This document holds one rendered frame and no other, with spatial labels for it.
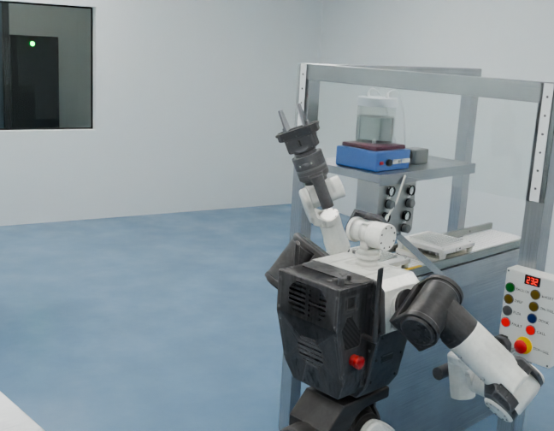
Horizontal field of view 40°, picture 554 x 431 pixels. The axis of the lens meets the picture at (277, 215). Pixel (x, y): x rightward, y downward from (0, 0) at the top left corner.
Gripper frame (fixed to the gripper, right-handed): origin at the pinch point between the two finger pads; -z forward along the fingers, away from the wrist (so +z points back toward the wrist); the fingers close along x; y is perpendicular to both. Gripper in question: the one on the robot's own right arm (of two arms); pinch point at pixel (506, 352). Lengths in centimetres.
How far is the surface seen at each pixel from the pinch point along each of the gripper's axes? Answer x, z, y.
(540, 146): -58, -15, -6
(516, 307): -10.6, -9.4, -3.7
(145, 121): -1, -232, -531
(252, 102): -20, -350, -507
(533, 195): -43.3, -14.6, -5.6
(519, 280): -18.7, -9.4, -3.9
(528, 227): -33.3, -15.4, -6.3
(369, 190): -32, -21, -72
